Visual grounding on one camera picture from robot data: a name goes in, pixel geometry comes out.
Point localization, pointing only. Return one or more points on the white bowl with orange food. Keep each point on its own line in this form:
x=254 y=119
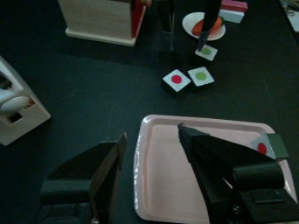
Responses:
x=191 y=23

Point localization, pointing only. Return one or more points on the red-dot sushi roll piece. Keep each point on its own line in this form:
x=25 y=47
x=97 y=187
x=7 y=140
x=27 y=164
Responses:
x=176 y=81
x=268 y=147

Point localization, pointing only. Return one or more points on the orange salmon nigiri toy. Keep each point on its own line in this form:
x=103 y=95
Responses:
x=198 y=27

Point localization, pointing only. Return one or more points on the red striped white toy block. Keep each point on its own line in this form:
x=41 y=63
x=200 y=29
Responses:
x=232 y=11

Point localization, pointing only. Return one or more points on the green-dot sushi roll piece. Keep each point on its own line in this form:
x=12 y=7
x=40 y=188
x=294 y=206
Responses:
x=206 y=52
x=200 y=77

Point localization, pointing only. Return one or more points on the white wooden toy holder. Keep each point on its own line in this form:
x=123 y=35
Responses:
x=17 y=113

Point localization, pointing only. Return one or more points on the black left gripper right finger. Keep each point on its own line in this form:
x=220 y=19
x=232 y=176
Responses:
x=230 y=169

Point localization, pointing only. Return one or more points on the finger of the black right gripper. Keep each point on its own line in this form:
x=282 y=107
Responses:
x=208 y=22
x=168 y=20

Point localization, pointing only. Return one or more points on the wooden toy box red trim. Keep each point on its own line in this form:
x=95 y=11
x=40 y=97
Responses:
x=103 y=20

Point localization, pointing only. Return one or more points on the pink rectangular plate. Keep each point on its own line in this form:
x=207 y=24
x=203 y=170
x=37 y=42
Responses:
x=167 y=175

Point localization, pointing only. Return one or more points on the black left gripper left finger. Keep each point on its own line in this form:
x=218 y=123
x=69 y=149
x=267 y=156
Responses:
x=83 y=178

